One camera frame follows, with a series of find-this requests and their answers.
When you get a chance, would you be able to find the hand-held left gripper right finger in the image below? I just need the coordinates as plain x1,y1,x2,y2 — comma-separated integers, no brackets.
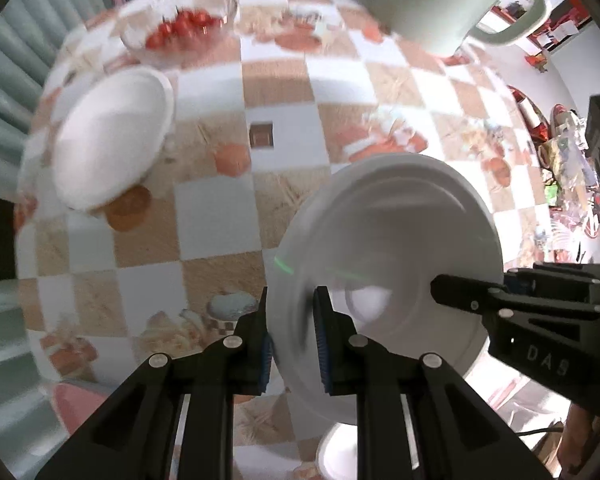
313,285,556,480

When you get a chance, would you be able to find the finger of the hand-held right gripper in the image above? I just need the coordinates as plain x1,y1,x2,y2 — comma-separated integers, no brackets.
430,274,600,321
505,265,600,295

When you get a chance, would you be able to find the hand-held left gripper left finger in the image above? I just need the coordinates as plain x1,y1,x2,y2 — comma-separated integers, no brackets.
35,286,275,480

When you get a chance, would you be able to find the white paper bowl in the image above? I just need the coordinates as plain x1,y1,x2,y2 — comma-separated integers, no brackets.
316,422,362,480
51,67,176,212
267,154,503,427

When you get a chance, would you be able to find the pink square plate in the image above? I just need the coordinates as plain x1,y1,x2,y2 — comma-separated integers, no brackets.
50,382,113,436

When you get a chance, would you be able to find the white cloth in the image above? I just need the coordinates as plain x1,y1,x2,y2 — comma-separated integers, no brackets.
485,375,573,461

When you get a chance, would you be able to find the red cluttered tray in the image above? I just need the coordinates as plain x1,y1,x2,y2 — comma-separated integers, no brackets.
505,85,600,267

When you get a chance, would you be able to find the checkered printed tablecloth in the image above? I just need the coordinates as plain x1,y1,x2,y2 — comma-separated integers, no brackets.
14,0,581,480

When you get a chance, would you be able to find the cluttered red shelf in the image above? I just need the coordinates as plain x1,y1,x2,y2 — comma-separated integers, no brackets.
492,0,597,57

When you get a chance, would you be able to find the pale green pitcher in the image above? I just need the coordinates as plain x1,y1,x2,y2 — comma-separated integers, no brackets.
365,0,552,57

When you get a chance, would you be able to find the clear glass bowl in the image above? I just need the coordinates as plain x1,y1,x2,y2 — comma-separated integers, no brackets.
119,0,239,67

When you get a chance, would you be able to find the pile of cherry tomatoes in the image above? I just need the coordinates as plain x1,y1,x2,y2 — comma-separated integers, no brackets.
145,9,222,51

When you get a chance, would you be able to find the black cable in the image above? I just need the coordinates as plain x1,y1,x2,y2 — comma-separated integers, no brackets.
514,422,567,438

